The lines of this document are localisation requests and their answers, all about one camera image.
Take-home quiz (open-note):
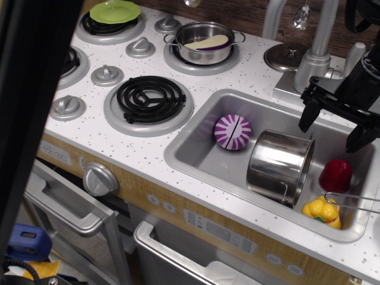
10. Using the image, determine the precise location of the black back left coil burner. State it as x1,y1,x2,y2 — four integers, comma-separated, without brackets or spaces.
80,12,138,35

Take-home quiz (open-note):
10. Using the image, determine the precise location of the yellow toy bell pepper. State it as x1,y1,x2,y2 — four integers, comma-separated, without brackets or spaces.
302,196,342,230

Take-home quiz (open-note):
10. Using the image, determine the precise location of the grey toy sink basin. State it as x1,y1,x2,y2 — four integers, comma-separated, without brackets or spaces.
164,89,379,242

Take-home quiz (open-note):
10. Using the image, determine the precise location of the silver stove knob top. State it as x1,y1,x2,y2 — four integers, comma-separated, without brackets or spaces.
154,14,182,34

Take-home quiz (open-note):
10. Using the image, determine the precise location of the silver dishwasher door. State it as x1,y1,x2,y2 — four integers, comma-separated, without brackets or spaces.
134,221,259,284

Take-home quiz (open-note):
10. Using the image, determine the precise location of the large silver oven dial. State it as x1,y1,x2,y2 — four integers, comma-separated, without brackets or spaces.
83,162,119,197

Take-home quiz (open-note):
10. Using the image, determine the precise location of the silver stove knob lower middle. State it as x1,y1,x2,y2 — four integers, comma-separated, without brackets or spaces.
91,65,124,87

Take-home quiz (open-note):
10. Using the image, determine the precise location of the silver stove knob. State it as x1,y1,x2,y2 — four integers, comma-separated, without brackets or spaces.
91,65,124,87
49,95,86,121
154,14,182,34
125,37,156,59

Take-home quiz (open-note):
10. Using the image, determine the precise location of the steel pot lid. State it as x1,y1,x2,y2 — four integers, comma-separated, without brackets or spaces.
264,43,307,72

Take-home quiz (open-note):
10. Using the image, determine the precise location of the green plastic plate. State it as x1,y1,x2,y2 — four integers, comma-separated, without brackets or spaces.
89,1,141,24

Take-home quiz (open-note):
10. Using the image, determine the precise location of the silver faucet lever handle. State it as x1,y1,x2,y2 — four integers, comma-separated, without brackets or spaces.
343,42,366,77

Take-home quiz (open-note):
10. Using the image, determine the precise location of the tipped stainless steel pot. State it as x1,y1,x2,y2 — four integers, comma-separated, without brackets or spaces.
246,129,315,208

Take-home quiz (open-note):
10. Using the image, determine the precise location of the black front coil burner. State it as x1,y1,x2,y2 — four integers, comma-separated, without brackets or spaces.
116,75,187,124

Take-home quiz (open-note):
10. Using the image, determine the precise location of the blue clamp tool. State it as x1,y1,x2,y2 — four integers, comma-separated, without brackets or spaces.
6,223,52,261

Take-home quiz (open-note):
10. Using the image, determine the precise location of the toy eggplant slice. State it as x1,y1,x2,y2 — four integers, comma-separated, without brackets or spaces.
185,34,229,50

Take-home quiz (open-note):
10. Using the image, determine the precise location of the red toy pepper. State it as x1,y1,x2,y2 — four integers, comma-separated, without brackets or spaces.
319,159,353,194

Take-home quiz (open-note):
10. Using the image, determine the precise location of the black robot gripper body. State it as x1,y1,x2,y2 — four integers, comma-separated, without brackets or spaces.
301,52,379,127

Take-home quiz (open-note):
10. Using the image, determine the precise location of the silver toy faucet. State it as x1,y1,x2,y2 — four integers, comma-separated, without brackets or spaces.
273,1,339,106

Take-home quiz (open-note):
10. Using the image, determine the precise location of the silver stove knob front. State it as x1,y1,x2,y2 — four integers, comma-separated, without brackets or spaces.
49,95,86,121

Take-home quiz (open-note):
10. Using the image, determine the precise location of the silver stove knob upper middle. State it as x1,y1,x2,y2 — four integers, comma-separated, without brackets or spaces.
125,37,156,59

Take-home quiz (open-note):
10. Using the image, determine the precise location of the purple white striped toy onion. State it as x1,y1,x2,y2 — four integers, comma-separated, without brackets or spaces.
214,114,252,151

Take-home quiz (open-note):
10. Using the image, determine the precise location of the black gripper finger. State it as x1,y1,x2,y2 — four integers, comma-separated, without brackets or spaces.
346,123,379,153
299,100,322,133

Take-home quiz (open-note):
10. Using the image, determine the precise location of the silver oven door handle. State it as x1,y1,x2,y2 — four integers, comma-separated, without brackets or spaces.
24,161,117,238

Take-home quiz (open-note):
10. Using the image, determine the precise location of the clear crystal pendant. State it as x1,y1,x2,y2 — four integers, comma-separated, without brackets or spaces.
293,4,311,30

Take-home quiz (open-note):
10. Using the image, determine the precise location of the small steel pot on burner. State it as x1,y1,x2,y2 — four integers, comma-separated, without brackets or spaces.
164,21,246,65

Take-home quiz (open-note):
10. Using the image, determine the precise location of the black left edge coil burner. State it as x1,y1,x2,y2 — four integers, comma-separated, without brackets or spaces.
61,47,80,78

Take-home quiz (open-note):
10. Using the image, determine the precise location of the black cable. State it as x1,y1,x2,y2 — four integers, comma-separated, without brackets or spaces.
2,258,41,283

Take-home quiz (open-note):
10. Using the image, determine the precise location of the metal wire utensil handle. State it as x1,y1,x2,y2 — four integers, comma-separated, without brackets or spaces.
324,192,379,214

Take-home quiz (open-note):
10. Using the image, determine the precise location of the black foreground post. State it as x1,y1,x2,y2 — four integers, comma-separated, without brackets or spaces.
1,1,83,252

